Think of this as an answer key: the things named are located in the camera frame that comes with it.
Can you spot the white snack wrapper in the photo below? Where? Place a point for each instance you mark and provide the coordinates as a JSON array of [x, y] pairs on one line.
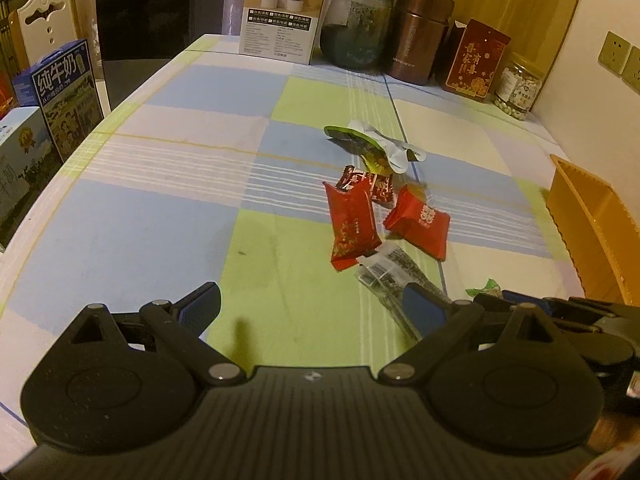
[[397, 152]]

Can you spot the small green candy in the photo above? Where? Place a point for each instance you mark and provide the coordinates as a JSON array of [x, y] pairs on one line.
[[484, 291]]

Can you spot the orange plastic tray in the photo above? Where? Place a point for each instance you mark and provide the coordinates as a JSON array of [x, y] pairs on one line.
[[595, 225]]

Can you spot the white and blue box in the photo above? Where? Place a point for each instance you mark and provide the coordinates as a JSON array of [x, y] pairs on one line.
[[20, 170]]

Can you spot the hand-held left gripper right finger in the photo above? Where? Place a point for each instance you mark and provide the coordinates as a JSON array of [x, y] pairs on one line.
[[422, 310]]

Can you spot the dark glass jar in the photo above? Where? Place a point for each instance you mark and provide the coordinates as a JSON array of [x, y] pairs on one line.
[[355, 30]]

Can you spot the checkered tablecloth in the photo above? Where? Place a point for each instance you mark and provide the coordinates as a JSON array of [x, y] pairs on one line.
[[150, 220]]

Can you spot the white cardboard box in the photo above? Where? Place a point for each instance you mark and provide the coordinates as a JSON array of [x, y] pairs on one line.
[[282, 10]]

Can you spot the green snack packet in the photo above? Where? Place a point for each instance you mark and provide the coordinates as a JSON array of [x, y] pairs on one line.
[[357, 142]]

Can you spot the clear plastic jar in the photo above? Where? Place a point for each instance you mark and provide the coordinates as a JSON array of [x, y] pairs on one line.
[[519, 87]]

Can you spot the black screen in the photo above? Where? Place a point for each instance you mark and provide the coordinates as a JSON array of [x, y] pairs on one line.
[[140, 10]]

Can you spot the blue milk carton box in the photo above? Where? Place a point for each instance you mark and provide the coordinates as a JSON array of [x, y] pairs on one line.
[[65, 95]]

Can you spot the white wooden chair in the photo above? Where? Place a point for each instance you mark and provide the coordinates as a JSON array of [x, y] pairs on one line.
[[47, 25]]

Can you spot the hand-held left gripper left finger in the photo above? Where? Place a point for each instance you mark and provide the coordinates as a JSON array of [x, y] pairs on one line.
[[200, 307]]

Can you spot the square red snack packet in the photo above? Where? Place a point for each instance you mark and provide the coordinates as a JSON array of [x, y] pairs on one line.
[[420, 220]]

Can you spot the long red snack packet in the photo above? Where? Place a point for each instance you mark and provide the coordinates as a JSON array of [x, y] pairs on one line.
[[352, 220]]

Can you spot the clear packet with dark contents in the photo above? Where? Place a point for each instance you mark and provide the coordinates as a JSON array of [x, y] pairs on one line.
[[390, 270]]

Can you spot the brown metal canister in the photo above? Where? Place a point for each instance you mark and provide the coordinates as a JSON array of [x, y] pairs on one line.
[[417, 30]]

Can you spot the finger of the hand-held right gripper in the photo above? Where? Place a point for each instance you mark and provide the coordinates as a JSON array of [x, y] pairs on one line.
[[590, 307], [500, 299]]

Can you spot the wall socket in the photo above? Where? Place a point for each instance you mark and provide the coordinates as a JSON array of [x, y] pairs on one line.
[[614, 49], [632, 67]]

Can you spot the red gift box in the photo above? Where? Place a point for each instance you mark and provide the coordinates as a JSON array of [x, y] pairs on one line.
[[472, 62]]

